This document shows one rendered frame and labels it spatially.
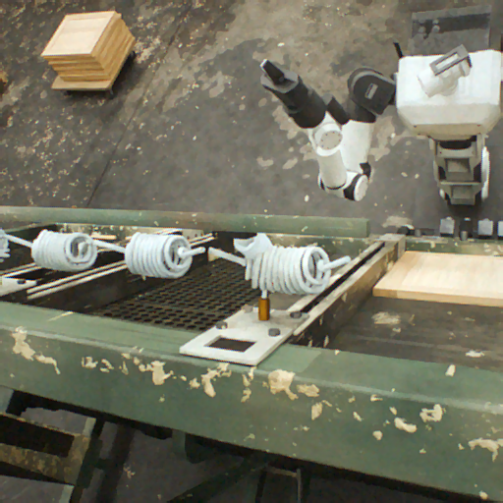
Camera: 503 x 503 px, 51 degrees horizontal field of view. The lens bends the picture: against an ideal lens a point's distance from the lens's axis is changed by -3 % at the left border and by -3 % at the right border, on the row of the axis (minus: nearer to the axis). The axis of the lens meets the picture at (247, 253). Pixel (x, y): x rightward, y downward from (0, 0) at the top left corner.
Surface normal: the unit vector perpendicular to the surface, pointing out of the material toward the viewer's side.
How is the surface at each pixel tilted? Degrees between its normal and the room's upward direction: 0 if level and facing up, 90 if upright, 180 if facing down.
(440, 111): 68
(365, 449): 37
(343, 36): 0
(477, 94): 23
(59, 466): 0
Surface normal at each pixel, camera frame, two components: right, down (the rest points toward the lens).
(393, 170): -0.35, -0.45
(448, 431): -0.42, 0.18
